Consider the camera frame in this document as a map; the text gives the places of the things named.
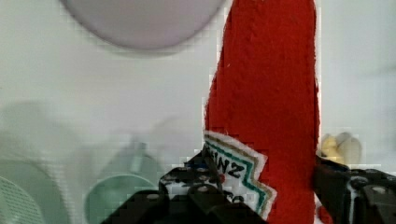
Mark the grey-green oval strainer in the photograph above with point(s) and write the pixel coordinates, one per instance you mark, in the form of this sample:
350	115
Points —
29	196

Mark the red felt ketchup bottle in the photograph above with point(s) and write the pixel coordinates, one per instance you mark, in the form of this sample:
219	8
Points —
262	117

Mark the beige peanut toy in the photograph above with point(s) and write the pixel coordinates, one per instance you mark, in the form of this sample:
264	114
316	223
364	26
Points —
342	148

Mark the lilac round plate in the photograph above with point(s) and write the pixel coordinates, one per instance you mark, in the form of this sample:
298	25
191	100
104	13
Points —
143	24

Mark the mint green cup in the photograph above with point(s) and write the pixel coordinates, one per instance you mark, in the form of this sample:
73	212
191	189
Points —
130	170

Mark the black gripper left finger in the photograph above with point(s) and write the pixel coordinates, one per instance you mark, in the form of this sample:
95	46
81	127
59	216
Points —
190	194

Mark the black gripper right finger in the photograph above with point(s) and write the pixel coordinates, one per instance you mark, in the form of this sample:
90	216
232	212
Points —
355	196

